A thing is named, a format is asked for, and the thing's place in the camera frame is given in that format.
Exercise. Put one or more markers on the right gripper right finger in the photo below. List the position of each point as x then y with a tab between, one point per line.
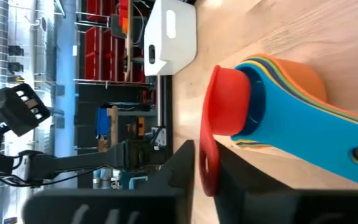
247	196

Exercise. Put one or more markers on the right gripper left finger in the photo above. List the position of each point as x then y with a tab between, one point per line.
176	186

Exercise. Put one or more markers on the cyan measuring cup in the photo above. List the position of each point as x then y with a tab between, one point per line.
306	124

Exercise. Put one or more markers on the red measuring cup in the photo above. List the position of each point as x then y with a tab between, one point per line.
225	102

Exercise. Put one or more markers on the yellow measuring cup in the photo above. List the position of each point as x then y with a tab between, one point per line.
271	77

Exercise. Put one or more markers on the dark blue measuring cup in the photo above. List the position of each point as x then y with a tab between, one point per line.
279	77

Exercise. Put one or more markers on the green measuring cup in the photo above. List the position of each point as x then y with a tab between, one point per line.
284	77

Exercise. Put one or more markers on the orange measuring cup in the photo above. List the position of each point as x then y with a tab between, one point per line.
303	77

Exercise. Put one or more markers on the white plastic basket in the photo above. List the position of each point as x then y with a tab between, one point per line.
179	46

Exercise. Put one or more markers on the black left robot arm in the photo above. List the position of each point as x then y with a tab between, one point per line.
82	160

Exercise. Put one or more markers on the blue box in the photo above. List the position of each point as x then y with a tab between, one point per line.
102	121

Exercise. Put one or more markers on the shelf with red bins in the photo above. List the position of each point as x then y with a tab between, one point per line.
92	40

